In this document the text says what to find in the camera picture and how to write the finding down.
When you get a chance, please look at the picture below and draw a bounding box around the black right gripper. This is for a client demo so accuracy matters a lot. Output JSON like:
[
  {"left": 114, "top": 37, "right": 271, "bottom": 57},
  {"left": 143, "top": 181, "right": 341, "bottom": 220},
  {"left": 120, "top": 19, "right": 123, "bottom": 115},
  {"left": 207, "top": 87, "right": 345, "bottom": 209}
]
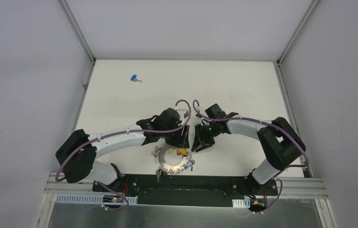
[{"left": 191, "top": 121, "right": 220, "bottom": 152}]

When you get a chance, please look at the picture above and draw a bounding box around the yellow key tag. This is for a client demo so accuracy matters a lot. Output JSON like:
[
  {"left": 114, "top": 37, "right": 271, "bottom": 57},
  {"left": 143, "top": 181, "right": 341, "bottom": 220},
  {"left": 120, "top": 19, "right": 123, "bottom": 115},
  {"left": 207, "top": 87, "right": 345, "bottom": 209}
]
[{"left": 177, "top": 148, "right": 188, "bottom": 156}]

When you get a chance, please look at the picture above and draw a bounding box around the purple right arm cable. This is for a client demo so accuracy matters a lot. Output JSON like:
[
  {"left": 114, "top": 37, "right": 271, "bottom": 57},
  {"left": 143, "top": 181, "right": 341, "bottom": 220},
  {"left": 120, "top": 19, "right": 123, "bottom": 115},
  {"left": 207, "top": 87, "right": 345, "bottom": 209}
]
[{"left": 192, "top": 99, "right": 311, "bottom": 215}]

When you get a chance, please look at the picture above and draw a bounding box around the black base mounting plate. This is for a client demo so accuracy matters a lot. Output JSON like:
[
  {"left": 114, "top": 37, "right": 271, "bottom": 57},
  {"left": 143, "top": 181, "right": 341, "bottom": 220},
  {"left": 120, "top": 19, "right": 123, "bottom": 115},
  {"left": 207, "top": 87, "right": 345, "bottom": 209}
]
[{"left": 92, "top": 174, "right": 279, "bottom": 209}]

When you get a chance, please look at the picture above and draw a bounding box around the blue capped key far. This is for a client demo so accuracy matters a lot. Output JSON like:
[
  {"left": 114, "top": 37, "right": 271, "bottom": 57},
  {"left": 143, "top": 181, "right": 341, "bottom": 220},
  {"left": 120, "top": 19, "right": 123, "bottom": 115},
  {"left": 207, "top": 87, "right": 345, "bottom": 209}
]
[{"left": 130, "top": 75, "right": 142, "bottom": 82}]

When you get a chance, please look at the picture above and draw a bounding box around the metal disc with keyrings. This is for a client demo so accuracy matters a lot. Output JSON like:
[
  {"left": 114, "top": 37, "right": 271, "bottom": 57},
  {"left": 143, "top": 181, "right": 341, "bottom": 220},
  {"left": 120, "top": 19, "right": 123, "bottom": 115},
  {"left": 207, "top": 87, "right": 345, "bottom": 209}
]
[{"left": 151, "top": 144, "right": 194, "bottom": 175}]

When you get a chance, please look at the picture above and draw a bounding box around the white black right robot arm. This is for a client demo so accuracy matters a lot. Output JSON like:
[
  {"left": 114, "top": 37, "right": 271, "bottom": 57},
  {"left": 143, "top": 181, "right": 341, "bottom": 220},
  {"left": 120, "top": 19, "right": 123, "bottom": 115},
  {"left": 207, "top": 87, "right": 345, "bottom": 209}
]
[{"left": 191, "top": 100, "right": 306, "bottom": 195}]

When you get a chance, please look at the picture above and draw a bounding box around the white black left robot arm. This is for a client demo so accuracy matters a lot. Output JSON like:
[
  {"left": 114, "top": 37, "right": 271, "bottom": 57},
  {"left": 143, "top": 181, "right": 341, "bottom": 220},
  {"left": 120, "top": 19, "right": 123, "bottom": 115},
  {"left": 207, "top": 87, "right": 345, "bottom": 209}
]
[{"left": 55, "top": 108, "right": 189, "bottom": 192}]

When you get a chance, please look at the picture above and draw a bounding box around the silver key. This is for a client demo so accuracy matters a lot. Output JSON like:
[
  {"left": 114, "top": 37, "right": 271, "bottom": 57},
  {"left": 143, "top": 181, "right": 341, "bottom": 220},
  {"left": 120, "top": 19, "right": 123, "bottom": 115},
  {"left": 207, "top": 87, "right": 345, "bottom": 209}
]
[{"left": 155, "top": 169, "right": 163, "bottom": 183}]

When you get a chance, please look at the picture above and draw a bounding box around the blue key tag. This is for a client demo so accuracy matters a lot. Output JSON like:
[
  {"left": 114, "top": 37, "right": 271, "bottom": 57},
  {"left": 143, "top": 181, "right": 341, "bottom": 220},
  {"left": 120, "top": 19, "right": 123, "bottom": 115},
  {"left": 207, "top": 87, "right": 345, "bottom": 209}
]
[{"left": 187, "top": 160, "right": 195, "bottom": 168}]

